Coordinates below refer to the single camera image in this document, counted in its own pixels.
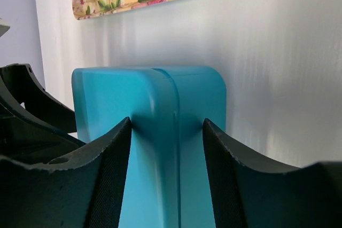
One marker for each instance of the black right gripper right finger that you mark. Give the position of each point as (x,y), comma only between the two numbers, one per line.
(249,189)

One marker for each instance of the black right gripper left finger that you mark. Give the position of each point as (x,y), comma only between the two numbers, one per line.
(83,188)

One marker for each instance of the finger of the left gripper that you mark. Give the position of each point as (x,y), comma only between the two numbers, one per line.
(28,139)

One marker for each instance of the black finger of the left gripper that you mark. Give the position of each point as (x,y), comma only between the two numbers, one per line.
(23,85)

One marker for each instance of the teal tin lid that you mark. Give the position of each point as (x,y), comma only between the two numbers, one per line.
(135,111)

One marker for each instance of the teal tin box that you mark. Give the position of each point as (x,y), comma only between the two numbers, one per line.
(200,94)

